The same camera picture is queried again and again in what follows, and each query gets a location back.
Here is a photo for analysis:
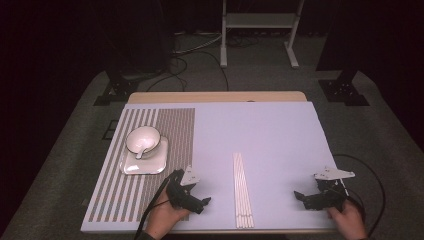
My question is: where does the black floor cable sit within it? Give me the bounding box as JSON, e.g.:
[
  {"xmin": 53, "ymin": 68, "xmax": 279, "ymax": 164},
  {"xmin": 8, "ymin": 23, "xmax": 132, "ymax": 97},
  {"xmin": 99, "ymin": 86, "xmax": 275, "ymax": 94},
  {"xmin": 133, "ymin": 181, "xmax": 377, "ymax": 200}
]
[
  {"xmin": 145, "ymin": 54, "xmax": 188, "ymax": 93},
  {"xmin": 194, "ymin": 49, "xmax": 230, "ymax": 92}
]

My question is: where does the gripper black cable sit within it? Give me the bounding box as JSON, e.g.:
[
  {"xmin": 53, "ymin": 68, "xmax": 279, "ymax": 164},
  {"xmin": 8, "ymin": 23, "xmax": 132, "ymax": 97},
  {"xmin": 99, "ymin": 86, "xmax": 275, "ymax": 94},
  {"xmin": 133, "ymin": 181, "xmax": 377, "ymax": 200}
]
[
  {"xmin": 333, "ymin": 153, "xmax": 387, "ymax": 238},
  {"xmin": 133, "ymin": 169, "xmax": 178, "ymax": 240}
]

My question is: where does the single white chopstick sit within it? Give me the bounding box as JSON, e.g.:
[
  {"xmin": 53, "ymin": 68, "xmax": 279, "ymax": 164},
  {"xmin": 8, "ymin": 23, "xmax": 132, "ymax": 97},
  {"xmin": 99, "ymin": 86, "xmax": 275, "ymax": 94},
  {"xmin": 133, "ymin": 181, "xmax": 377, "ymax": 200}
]
[
  {"xmin": 234, "ymin": 152, "xmax": 244, "ymax": 229},
  {"xmin": 232, "ymin": 152, "xmax": 241, "ymax": 229}
]

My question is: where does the person's right hand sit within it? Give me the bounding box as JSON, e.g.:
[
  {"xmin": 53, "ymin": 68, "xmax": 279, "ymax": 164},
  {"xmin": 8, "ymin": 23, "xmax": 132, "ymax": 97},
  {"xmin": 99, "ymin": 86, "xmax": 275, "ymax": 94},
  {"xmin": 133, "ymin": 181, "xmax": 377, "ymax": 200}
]
[{"xmin": 327, "ymin": 199, "xmax": 368, "ymax": 240}]

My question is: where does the white metal stand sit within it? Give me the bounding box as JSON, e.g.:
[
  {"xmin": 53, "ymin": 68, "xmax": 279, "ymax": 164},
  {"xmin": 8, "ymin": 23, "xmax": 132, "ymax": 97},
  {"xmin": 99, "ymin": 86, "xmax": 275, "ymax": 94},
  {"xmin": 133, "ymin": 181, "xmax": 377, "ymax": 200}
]
[{"xmin": 219, "ymin": 0, "xmax": 306, "ymax": 69}]

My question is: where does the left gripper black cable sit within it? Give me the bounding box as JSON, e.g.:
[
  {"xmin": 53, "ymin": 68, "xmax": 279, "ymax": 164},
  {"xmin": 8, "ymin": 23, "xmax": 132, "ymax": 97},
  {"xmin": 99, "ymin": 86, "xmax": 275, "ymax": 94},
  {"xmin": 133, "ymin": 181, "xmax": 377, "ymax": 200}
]
[{"xmin": 133, "ymin": 169, "xmax": 178, "ymax": 240}]

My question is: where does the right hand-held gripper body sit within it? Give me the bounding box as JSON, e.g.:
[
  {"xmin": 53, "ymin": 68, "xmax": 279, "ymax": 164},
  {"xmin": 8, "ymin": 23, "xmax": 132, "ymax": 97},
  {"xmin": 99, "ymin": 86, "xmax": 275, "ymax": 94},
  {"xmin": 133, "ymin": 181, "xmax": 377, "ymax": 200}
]
[{"xmin": 311, "ymin": 166, "xmax": 356, "ymax": 212}]

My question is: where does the white ceramic spoon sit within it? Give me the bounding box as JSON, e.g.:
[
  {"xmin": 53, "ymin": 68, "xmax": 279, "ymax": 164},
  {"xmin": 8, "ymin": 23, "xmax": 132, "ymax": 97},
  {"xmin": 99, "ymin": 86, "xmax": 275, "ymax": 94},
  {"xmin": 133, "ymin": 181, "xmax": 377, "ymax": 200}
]
[{"xmin": 134, "ymin": 138, "xmax": 158, "ymax": 160}]

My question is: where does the white floor cable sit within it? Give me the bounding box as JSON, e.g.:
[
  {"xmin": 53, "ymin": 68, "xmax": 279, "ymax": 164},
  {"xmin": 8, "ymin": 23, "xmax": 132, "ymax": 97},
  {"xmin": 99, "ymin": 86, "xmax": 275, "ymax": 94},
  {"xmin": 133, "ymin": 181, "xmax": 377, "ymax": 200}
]
[{"xmin": 172, "ymin": 33, "xmax": 224, "ymax": 56}]

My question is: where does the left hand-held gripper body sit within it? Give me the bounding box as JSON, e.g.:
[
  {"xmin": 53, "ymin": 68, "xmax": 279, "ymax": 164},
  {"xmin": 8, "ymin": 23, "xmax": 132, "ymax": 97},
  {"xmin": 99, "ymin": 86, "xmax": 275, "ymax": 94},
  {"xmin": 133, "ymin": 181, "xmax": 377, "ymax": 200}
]
[{"xmin": 165, "ymin": 165, "xmax": 201, "ymax": 210}]

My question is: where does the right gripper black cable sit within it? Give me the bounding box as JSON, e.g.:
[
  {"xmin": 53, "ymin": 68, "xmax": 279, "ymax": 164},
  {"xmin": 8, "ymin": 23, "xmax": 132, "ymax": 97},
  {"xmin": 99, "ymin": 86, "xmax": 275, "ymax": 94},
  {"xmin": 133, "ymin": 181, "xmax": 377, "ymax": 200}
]
[{"xmin": 333, "ymin": 153, "xmax": 387, "ymax": 238}]

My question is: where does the black stand base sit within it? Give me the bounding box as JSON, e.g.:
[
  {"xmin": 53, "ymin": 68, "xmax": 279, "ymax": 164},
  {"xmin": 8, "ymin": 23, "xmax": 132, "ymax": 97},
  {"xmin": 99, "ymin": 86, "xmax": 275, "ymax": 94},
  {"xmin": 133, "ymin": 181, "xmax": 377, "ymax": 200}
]
[
  {"xmin": 93, "ymin": 68, "xmax": 144, "ymax": 107},
  {"xmin": 318, "ymin": 69, "xmax": 370, "ymax": 107}
]

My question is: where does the white square plate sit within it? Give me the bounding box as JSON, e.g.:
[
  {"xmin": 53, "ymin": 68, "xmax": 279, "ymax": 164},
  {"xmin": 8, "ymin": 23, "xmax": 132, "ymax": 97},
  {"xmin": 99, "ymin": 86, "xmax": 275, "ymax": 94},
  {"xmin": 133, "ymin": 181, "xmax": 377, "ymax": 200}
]
[{"xmin": 119, "ymin": 135, "xmax": 169, "ymax": 176}]

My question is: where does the row of white chopsticks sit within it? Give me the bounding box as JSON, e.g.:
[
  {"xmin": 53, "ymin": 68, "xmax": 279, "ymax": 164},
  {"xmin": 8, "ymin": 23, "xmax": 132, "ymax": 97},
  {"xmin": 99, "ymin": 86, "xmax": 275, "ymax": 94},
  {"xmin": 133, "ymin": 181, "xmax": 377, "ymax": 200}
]
[{"xmin": 235, "ymin": 152, "xmax": 255, "ymax": 229}]

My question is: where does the striped placemat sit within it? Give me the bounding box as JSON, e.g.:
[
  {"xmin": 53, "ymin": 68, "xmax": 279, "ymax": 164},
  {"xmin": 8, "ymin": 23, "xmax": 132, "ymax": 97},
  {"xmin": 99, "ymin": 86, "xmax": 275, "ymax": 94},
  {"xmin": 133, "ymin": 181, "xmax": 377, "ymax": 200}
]
[{"xmin": 83, "ymin": 107, "xmax": 196, "ymax": 224}]

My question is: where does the white bowl with dark rim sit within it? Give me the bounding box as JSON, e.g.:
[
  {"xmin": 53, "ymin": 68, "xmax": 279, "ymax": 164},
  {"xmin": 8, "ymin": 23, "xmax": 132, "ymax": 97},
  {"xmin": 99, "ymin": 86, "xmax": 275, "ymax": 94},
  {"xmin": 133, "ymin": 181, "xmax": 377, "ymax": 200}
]
[{"xmin": 125, "ymin": 125, "xmax": 162, "ymax": 156}]

